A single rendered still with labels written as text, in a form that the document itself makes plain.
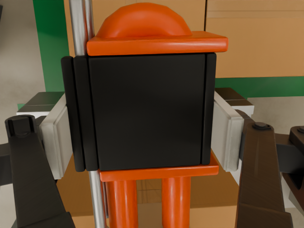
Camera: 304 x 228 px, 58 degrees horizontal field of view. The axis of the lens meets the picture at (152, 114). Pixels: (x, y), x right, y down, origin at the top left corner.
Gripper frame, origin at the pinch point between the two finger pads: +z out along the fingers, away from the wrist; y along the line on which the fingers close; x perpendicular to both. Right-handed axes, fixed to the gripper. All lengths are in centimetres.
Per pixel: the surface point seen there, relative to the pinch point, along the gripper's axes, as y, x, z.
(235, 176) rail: 34, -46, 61
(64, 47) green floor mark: -33, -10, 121
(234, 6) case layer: 29, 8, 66
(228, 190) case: 19.0, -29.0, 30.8
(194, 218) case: 10.7, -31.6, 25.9
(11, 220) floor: -75, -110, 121
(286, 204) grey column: 95, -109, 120
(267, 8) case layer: 39, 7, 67
